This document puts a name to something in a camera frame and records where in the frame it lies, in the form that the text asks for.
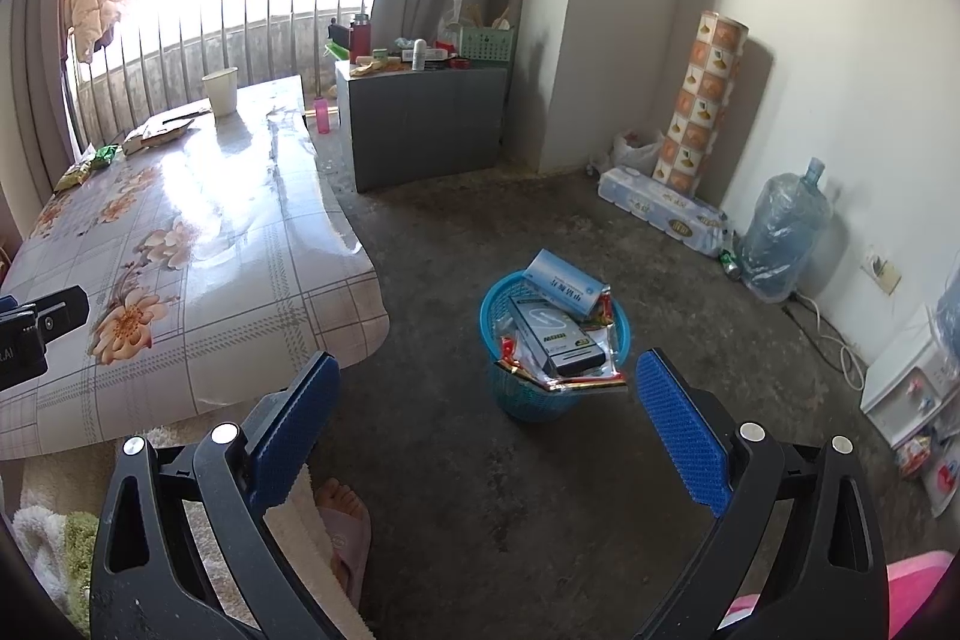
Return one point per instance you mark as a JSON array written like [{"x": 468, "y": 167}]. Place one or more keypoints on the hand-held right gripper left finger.
[{"x": 296, "y": 422}]

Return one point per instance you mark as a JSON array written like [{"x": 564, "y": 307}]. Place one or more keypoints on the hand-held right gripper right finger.
[{"x": 679, "y": 430}]

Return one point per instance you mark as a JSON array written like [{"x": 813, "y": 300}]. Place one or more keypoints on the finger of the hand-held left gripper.
[{"x": 64, "y": 310}]

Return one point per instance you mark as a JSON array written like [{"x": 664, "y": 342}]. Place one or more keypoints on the red gold snack wrapper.
[{"x": 570, "y": 383}]

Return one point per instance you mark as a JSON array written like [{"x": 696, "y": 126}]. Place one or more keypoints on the red plastic wrapper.
[{"x": 604, "y": 310}]

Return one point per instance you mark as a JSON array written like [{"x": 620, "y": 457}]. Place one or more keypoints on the black box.
[{"x": 555, "y": 336}]

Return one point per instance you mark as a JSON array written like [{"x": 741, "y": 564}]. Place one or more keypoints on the blue plastic basket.
[{"x": 525, "y": 396}]

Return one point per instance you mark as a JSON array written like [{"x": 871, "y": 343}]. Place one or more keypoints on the blue white cardboard box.
[{"x": 559, "y": 280}]

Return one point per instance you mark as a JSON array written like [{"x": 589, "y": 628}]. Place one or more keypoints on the person's foot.
[{"x": 341, "y": 501}]

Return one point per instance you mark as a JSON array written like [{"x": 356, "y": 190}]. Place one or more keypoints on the yellow green snack packet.
[{"x": 75, "y": 175}]

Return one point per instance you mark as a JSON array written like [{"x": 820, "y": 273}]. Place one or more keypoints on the beige towel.
[{"x": 315, "y": 557}]

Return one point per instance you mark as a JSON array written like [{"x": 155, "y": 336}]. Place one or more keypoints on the pink slipper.
[{"x": 349, "y": 550}]

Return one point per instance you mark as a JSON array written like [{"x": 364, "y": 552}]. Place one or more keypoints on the metal can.
[{"x": 729, "y": 263}]

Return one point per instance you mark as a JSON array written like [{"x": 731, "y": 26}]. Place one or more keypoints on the beige wrapped packet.
[{"x": 135, "y": 140}]

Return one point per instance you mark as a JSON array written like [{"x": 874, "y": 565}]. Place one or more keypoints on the white fuzzy clothing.
[{"x": 37, "y": 550}]

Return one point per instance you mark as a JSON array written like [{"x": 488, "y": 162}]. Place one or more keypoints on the flat printed cardboard box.
[{"x": 176, "y": 123}]

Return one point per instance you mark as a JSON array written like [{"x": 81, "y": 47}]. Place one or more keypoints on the toilet paper pack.
[{"x": 660, "y": 209}]

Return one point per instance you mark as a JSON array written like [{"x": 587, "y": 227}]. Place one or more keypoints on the large water jug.
[{"x": 787, "y": 235}]

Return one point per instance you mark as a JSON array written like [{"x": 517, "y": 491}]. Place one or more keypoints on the green fuzzy clothing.
[{"x": 81, "y": 565}]

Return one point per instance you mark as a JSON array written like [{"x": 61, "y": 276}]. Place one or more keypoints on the white small drawer unit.
[{"x": 907, "y": 377}]

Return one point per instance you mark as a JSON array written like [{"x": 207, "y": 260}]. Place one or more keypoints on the printed packet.
[{"x": 915, "y": 460}]

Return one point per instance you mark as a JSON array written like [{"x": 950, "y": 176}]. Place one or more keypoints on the white paper cup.
[{"x": 221, "y": 93}]

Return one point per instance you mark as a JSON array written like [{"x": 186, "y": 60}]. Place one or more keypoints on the pink cloth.
[{"x": 915, "y": 595}]

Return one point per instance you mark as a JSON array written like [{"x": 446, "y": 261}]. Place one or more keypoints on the pink bottle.
[{"x": 322, "y": 117}]

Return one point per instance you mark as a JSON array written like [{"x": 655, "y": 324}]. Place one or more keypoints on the metal window railing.
[{"x": 225, "y": 33}]

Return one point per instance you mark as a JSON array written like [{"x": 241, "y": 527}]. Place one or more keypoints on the grey cabinet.
[{"x": 420, "y": 123}]

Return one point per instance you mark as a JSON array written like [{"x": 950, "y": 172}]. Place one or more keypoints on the patterned paper roll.
[{"x": 697, "y": 100}]

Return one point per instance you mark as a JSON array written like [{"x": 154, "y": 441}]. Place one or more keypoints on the green white small box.
[{"x": 379, "y": 61}]

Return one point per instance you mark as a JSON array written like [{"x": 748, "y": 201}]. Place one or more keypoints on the small white bottle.
[{"x": 418, "y": 55}]

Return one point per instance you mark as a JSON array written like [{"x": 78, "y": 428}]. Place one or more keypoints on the black device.
[{"x": 337, "y": 35}]

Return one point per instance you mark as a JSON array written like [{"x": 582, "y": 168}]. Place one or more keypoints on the red thermos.
[{"x": 361, "y": 39}]

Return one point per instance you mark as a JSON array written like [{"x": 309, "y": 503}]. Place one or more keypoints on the green plastic basket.
[{"x": 486, "y": 48}]

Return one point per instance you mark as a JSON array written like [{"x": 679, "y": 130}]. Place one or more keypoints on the wall socket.
[{"x": 883, "y": 271}]

